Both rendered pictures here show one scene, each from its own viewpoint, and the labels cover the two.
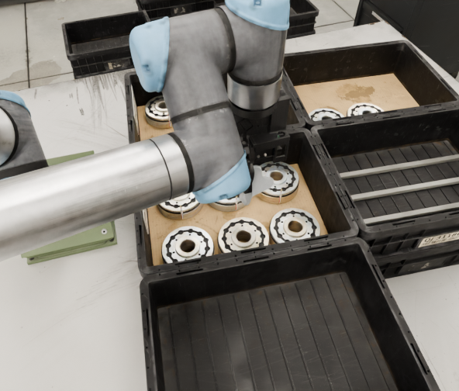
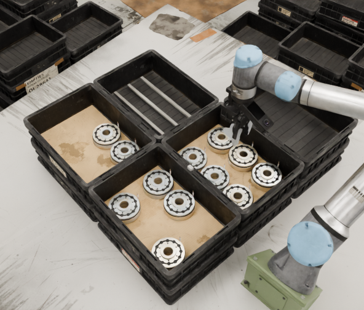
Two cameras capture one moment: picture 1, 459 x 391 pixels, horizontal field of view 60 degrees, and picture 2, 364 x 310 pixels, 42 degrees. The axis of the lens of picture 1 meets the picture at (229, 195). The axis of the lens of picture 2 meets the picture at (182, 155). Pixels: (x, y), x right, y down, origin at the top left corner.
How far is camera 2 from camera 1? 1.54 m
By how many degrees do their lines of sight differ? 66
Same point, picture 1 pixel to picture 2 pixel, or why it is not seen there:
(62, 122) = not seen: outside the picture
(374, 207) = (177, 118)
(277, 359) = (283, 127)
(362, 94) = (71, 148)
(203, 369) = (307, 148)
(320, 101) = (93, 168)
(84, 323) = not seen: hidden behind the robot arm
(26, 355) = (354, 251)
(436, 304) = not seen: hidden behind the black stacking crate
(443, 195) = (149, 95)
